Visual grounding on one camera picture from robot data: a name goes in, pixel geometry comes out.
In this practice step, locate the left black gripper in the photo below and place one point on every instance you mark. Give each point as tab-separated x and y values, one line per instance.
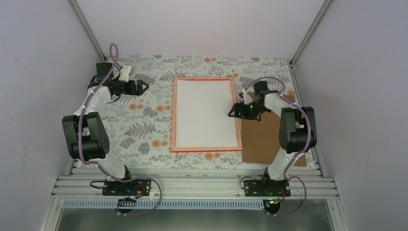
138	91

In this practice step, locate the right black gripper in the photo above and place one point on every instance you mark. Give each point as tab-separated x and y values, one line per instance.
236	107

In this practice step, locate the landscape photo print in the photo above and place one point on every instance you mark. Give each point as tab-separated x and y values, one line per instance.
204	111

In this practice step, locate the brown backing board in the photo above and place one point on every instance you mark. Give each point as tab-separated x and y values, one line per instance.
260	139

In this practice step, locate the red picture frame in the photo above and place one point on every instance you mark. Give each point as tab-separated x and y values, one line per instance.
174	127

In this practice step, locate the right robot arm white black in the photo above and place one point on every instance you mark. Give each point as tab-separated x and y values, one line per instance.
297	134

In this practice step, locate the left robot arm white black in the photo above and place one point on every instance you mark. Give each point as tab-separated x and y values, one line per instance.
85	134

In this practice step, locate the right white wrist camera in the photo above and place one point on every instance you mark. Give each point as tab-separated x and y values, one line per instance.
246	98

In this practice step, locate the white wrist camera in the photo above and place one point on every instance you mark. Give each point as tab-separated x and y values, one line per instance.
246	98
125	72

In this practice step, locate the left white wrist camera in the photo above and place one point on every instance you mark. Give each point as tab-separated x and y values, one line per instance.
125	72

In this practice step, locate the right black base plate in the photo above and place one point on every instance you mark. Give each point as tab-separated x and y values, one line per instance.
269	188

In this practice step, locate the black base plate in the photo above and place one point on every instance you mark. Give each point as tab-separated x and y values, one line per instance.
136	188
269	188

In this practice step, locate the grey slotted cable duct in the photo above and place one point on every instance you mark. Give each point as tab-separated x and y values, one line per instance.
105	203

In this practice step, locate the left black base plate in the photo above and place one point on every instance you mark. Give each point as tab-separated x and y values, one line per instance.
136	188

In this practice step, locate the aluminium rail base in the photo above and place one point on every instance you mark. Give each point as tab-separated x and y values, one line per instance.
191	183

